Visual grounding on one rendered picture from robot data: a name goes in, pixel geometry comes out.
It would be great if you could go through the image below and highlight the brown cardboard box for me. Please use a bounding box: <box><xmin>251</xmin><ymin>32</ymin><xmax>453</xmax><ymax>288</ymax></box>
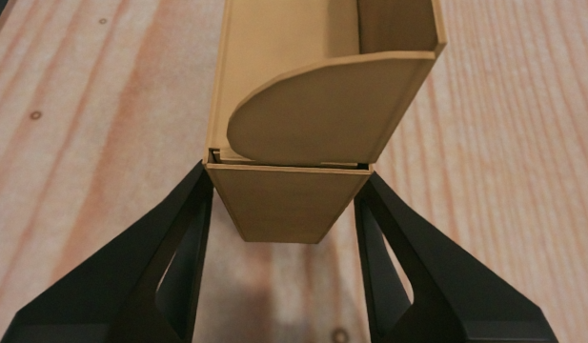
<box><xmin>202</xmin><ymin>0</ymin><xmax>448</xmax><ymax>244</ymax></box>

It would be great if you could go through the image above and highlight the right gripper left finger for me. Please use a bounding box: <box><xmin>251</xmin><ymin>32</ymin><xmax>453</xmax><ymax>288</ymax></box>
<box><xmin>0</xmin><ymin>158</ymin><xmax>213</xmax><ymax>343</ymax></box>

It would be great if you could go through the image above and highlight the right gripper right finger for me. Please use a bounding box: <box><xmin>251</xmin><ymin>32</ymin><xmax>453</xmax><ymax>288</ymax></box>
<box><xmin>354</xmin><ymin>170</ymin><xmax>560</xmax><ymax>343</ymax></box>

